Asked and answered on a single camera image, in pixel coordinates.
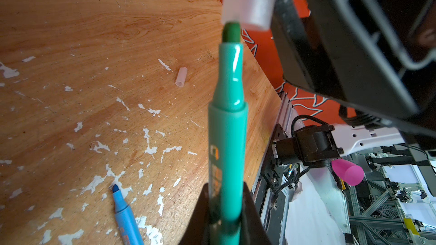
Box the blue highlighter pen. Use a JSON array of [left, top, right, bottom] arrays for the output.
[[112, 184, 144, 245]]

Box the magenta round object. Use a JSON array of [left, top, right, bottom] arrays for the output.
[[331, 159, 365, 186]]

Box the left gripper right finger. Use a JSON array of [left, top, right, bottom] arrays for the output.
[[241, 182, 271, 245]]

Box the green highlighter pen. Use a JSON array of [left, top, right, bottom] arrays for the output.
[[208, 22, 249, 245]]

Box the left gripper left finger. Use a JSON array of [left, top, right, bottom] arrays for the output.
[[179, 183, 210, 245]]

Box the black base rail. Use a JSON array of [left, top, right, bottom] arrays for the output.
[[252, 94, 293, 245]]

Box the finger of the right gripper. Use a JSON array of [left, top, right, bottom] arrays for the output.
[[271, 0, 436, 136]]

